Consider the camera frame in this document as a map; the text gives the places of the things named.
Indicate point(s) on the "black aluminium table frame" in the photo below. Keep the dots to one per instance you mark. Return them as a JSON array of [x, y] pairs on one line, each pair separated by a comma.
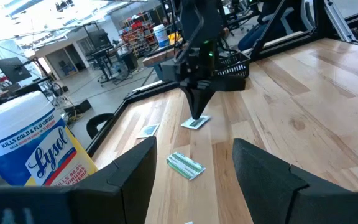
[[152, 93]]

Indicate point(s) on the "black box on floor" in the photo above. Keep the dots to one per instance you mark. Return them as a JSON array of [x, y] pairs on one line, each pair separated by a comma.
[[78, 107]]

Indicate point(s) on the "white bucket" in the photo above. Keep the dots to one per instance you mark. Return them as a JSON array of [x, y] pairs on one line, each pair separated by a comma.
[[160, 35]]

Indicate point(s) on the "Lysol wipes canister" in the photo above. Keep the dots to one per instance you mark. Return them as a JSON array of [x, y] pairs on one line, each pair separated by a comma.
[[26, 140]]

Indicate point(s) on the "white alcohol wipe packet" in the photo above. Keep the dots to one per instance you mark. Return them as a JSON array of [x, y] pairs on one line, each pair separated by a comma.
[[202, 123], [148, 130]]

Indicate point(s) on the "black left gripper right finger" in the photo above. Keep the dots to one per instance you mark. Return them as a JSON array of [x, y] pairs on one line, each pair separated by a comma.
[[275, 193]]

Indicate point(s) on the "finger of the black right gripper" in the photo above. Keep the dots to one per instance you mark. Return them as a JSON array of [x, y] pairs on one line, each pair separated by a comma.
[[204, 98], [191, 98]]

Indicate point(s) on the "silver aluminium extrusion post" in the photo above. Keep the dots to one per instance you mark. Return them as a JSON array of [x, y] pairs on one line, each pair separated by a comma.
[[337, 20]]

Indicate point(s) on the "black plastic mesh basket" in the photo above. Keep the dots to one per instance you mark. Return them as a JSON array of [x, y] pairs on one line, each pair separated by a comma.
[[235, 63]]

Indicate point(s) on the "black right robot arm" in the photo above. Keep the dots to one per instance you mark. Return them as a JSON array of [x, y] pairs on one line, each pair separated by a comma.
[[197, 18]]

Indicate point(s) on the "red parts shelf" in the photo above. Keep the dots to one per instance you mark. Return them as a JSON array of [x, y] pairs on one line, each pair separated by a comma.
[[135, 37]]

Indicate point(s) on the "black monitor on arm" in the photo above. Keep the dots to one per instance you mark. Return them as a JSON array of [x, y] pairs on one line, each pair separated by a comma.
[[12, 70]]

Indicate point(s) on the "black standing desk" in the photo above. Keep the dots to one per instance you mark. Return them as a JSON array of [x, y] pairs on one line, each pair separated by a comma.
[[104, 59]]

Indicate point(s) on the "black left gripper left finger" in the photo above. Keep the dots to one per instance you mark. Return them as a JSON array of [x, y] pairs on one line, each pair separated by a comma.
[[126, 193]]

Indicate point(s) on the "wooden workbench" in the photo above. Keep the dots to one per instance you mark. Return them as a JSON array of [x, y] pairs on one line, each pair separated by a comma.
[[154, 57]]

